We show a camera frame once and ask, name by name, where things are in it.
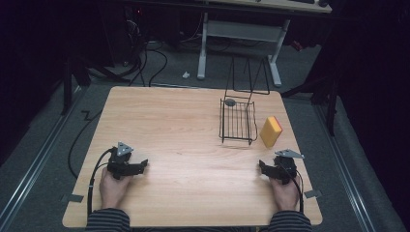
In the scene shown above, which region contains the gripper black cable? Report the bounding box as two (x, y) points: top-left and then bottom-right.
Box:
(86, 147), (116, 218)
(279, 162), (306, 215)

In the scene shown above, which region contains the yellow sponge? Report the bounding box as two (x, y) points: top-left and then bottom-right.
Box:
(259, 115), (283, 149)

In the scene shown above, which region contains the white metal frame desk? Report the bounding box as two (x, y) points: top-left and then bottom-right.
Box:
(195, 0), (334, 88)

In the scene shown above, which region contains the black wire rack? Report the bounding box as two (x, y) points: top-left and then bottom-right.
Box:
(219, 55), (271, 146)

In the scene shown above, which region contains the black metal stand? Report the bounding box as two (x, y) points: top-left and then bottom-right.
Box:
(60, 56), (130, 116)
(280, 69), (342, 137)

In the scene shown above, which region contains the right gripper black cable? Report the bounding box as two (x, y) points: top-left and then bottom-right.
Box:
(279, 162), (306, 215)

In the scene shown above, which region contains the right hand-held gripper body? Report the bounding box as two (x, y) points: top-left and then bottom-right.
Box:
(268, 148), (306, 186)

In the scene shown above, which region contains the person's right hand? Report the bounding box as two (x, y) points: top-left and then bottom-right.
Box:
(268, 175), (302, 213)

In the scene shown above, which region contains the bundle of black cables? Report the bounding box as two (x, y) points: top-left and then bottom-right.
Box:
(124, 6), (169, 88)

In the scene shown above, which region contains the grey tape piece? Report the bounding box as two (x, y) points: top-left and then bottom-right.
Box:
(60, 193), (85, 204)
(304, 188), (323, 199)

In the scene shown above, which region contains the person's left hand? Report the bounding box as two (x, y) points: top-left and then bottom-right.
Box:
(99, 166), (133, 211)

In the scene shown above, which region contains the metal floor rail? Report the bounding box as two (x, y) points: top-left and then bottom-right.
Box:
(313, 104), (378, 232)
(0, 85), (85, 226)

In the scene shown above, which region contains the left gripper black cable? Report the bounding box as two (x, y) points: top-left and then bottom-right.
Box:
(86, 147), (116, 218)

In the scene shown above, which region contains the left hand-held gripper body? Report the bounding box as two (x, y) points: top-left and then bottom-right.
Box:
(106, 141), (145, 181)

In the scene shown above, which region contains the black floor cable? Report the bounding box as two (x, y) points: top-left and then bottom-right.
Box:
(67, 109), (103, 180)

